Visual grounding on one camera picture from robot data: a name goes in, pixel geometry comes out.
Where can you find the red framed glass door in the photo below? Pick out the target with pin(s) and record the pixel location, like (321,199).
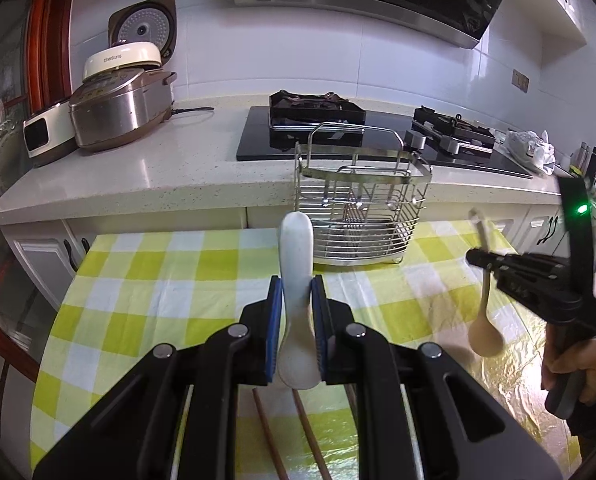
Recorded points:
(48,35)

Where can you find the black glass gas stove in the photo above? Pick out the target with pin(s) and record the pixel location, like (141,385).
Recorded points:
(258,135)

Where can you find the black burner grate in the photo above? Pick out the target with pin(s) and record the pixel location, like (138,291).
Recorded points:
(453,127)
(318,105)

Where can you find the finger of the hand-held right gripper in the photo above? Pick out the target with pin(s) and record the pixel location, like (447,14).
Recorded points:
(523,272)

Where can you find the white plastic bag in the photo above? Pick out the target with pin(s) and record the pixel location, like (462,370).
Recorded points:
(528,147)

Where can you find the brown wall outlet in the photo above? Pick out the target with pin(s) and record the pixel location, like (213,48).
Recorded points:
(520,80)

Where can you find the white base cabinet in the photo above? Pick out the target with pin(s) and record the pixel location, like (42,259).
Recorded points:
(38,260)
(528,220)

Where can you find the white ceramic spoon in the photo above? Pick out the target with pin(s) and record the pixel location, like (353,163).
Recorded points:
(295,260)

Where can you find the white boxy appliance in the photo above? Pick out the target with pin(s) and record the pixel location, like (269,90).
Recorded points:
(48,135)

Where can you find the steel brown rice cooker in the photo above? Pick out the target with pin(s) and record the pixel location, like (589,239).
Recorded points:
(113,110)

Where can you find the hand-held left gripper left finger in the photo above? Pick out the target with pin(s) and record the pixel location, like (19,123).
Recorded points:
(275,332)

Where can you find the wooden spoon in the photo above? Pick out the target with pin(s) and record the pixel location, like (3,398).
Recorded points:
(484,336)

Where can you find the yellow white checkered tablecloth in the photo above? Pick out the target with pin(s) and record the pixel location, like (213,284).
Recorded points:
(153,285)

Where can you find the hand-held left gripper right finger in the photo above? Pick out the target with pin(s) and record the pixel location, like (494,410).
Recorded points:
(320,332)

